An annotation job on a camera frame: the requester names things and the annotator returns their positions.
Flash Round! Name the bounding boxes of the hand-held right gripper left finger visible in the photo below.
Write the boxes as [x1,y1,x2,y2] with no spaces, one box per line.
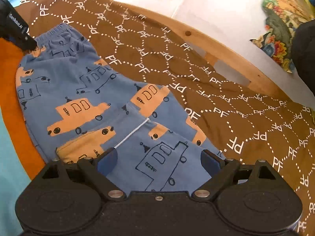
[41,149,126,200]

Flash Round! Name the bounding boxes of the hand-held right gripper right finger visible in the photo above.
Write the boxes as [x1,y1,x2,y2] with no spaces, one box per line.
[191,149,279,200]

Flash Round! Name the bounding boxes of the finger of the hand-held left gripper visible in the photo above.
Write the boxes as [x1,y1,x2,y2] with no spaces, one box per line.
[12,34,38,54]

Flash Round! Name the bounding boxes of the blue pants with boat print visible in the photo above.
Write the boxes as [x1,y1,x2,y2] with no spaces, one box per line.
[15,23,227,193]

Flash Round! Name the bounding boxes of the brown patterned blanket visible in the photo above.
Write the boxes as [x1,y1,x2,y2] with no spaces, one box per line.
[19,0,315,236]

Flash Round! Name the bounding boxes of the black garment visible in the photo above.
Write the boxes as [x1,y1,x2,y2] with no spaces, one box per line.
[291,17,315,94]

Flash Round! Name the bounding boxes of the colourful printed cloth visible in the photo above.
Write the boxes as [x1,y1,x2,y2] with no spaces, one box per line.
[249,0,315,74]

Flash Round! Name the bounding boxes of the wooden bed frame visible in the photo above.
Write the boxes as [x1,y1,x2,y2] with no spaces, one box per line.
[112,0,297,102]

